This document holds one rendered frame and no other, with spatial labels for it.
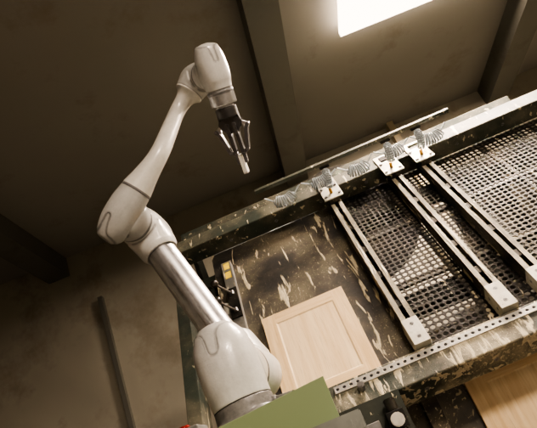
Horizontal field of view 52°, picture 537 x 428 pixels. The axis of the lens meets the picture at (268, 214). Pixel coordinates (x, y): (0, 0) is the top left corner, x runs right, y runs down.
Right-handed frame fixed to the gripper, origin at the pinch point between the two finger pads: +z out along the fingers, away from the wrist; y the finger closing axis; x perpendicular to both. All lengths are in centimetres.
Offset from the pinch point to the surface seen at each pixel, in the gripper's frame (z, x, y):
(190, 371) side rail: 76, -3, 49
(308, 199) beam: 40, -90, -3
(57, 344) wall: 134, -199, 259
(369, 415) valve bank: 89, 26, -21
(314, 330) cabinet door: 75, -15, -2
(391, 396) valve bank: 85, 22, -29
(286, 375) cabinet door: 82, 4, 9
